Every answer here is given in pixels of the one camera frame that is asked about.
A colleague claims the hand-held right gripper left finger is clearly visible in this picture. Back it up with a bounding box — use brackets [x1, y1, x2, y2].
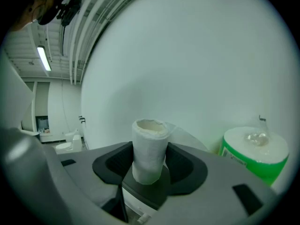
[56, 141, 137, 222]

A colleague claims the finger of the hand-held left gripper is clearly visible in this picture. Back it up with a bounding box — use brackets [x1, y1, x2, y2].
[0, 127, 107, 225]

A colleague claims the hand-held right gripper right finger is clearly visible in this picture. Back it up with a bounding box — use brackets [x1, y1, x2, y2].
[145, 143, 285, 225]

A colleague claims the green toilet paper roll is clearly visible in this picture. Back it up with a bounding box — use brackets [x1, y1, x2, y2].
[218, 115, 289, 187]

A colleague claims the white toilet with tank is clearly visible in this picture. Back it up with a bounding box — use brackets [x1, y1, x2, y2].
[55, 134, 83, 154]

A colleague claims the long ceiling light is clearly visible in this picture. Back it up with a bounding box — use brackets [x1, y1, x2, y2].
[37, 45, 52, 72]

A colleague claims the person's head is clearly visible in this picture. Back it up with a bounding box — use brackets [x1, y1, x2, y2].
[11, 0, 68, 31]

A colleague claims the black head-mounted camera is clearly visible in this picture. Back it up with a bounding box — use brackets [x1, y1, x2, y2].
[37, 0, 83, 27]

